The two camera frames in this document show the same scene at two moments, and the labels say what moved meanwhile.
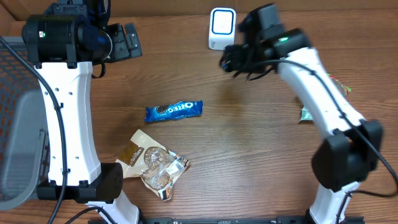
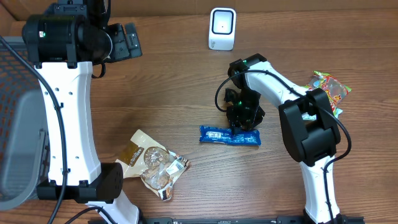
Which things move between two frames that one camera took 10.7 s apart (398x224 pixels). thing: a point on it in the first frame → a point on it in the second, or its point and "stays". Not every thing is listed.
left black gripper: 117,32 stays
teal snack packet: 305,116 stays
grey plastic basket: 24,146 stays
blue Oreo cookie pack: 178,110 → 224,135
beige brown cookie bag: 145,157 stays
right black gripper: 231,57 → 235,117
